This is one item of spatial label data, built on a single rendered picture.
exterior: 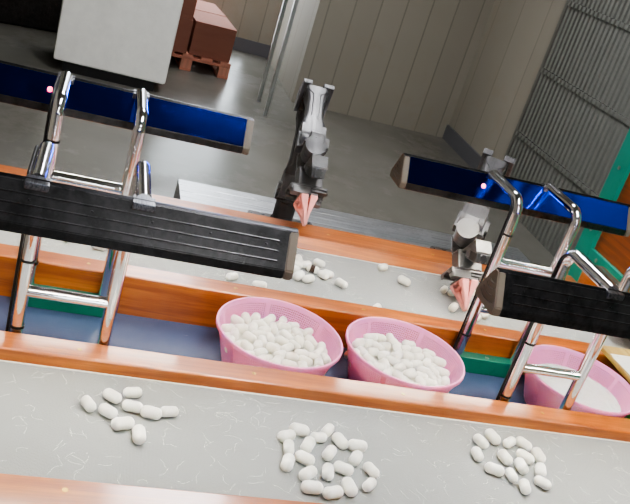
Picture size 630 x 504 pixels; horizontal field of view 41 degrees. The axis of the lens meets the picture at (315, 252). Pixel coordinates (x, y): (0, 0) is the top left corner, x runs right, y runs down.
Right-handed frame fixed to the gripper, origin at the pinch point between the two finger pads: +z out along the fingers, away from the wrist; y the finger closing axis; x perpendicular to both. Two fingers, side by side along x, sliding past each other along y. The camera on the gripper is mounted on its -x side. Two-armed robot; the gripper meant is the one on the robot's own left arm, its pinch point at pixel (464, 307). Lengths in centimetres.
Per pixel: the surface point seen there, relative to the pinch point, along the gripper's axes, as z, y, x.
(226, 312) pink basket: 16, -64, -13
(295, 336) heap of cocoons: 20, -49, -14
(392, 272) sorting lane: -11.9, -14.2, 12.5
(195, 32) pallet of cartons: -347, -27, 354
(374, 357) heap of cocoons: 21.3, -30.3, -13.7
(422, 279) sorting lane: -11.2, -5.8, 11.9
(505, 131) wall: -261, 191, 270
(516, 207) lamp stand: -9.4, -7.1, -36.3
